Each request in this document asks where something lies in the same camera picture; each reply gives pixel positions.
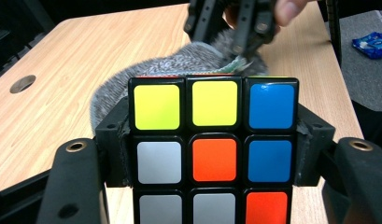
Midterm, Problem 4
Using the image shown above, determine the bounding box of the grey fluffy cloth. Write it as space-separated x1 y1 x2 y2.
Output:
89 29 269 135

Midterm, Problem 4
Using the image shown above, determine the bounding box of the blue plastic packet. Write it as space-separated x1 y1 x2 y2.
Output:
351 31 382 61

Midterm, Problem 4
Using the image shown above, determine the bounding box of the colourful puzzle cube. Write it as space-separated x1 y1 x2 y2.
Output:
127 74 300 224

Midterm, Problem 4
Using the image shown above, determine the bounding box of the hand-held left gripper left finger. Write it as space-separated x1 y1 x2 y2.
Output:
94 96 134 189

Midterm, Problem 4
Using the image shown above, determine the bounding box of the right hand-held gripper black cable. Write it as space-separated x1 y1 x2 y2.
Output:
324 0 343 67

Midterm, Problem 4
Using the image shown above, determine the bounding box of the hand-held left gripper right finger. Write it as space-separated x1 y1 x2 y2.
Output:
292 103 336 189

